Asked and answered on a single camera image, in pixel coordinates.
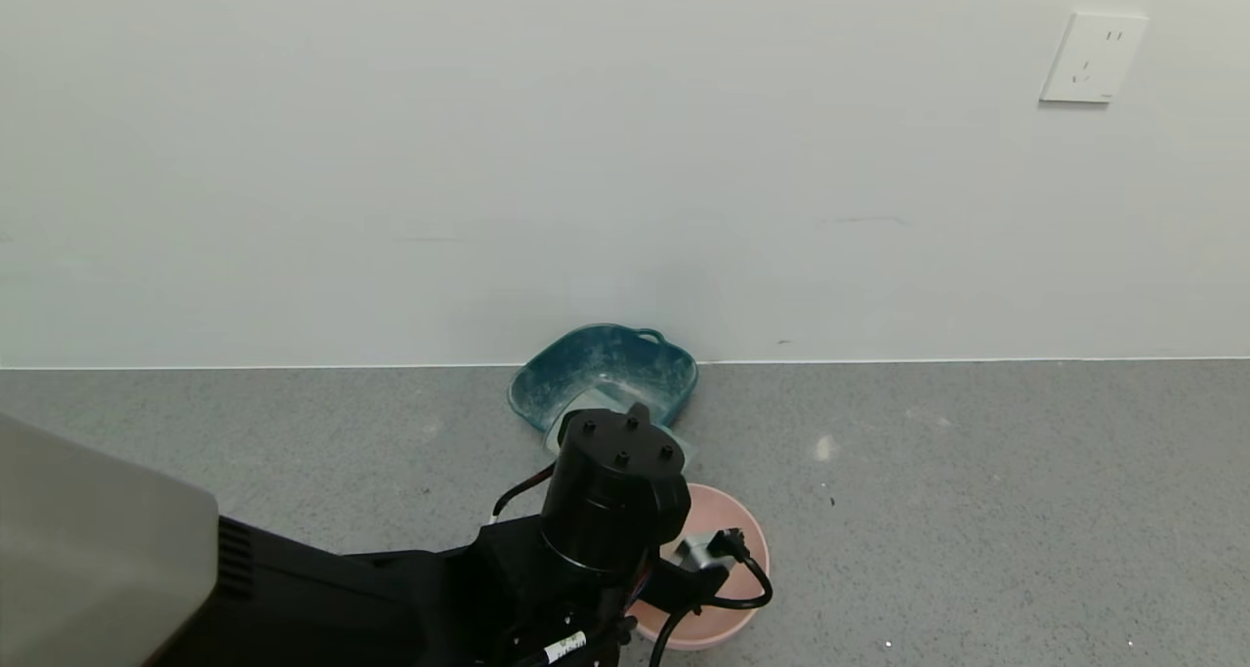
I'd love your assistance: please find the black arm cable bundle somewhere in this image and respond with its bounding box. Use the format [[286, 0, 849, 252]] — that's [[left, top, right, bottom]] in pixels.
[[488, 464, 558, 551]]

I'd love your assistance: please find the pink round bowl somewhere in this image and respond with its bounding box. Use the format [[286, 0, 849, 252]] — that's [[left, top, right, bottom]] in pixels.
[[633, 483, 771, 650]]

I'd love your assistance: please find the white wall outlet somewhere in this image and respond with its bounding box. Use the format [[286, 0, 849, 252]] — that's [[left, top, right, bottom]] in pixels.
[[1039, 11, 1149, 104]]

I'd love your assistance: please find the black camera cable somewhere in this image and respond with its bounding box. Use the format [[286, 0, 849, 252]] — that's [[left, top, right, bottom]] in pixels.
[[649, 528, 774, 667]]

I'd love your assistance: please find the teal square plastic basin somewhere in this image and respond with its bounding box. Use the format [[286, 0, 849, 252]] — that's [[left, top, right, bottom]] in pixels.
[[508, 323, 699, 445]]

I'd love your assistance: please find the translucent blue ribbed cup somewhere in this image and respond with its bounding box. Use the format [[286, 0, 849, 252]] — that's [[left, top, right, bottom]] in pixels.
[[542, 386, 692, 473]]

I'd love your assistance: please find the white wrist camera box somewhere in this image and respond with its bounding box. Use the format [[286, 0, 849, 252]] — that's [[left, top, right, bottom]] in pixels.
[[677, 530, 731, 572]]

